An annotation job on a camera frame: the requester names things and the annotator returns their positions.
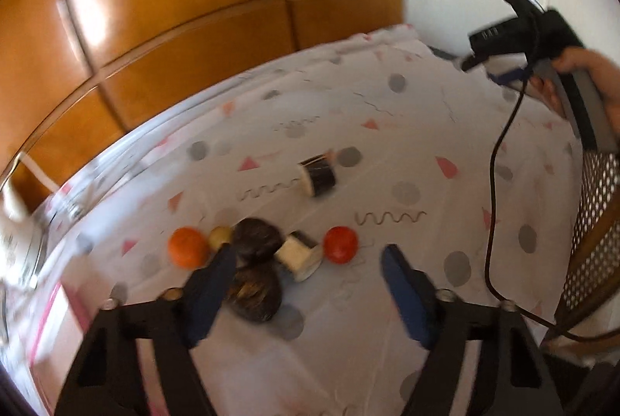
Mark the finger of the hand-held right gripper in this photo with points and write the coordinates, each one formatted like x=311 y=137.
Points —
x=473 y=62
x=508 y=76

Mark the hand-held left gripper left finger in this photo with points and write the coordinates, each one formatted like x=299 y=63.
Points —
x=209 y=295

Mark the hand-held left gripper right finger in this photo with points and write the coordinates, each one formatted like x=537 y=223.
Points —
x=406 y=295

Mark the dark water chestnut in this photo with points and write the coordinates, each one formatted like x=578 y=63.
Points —
x=256 y=295
x=256 y=237

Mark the orange with stem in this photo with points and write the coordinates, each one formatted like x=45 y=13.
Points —
x=188 y=247

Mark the small yellow potato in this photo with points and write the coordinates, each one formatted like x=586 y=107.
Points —
x=219 y=236

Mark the red tomato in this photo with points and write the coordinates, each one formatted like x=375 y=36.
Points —
x=340 y=245

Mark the pink shallow box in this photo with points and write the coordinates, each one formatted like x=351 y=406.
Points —
x=53 y=338

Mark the person's right hand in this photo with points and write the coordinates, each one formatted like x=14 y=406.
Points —
x=596 y=67

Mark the white patterned tablecloth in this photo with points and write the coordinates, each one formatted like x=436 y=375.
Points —
x=387 y=154

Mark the woven basket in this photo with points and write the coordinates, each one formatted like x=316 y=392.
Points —
x=600 y=202

